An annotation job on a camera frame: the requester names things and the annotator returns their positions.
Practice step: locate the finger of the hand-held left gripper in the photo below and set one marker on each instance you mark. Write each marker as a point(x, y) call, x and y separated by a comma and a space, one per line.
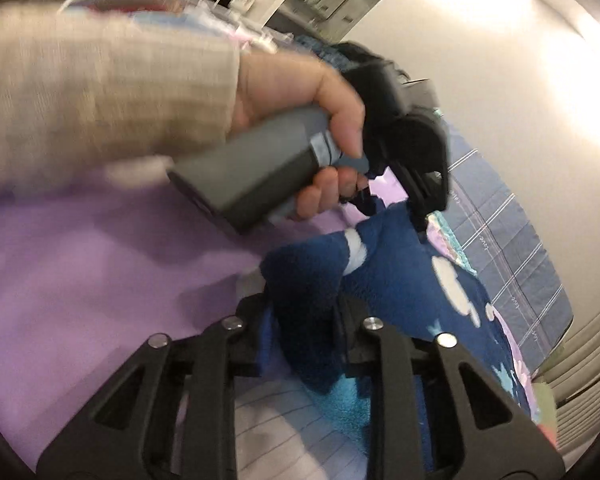
point(425, 195)

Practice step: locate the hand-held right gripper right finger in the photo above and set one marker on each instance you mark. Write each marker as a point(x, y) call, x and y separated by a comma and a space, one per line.
point(352, 340)

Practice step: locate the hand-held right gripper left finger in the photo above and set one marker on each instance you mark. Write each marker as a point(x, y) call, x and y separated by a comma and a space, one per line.
point(263, 340)

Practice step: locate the blue fleece star print onesie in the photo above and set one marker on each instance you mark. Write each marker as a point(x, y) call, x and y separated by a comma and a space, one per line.
point(405, 290)

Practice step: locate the person's left forearm beige sleeve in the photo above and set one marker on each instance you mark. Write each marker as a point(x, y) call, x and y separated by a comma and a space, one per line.
point(105, 85)

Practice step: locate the person's left hand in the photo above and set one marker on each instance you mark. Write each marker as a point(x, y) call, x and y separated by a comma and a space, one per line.
point(290, 85)

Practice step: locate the blue plaid headboard cover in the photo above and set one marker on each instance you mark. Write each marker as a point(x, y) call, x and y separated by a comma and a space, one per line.
point(510, 240)

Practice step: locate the purple floral bed sheet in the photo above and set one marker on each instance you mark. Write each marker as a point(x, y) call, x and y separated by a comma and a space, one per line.
point(105, 270)

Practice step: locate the white pleated curtain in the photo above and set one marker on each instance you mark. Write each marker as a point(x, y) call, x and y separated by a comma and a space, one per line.
point(580, 360)

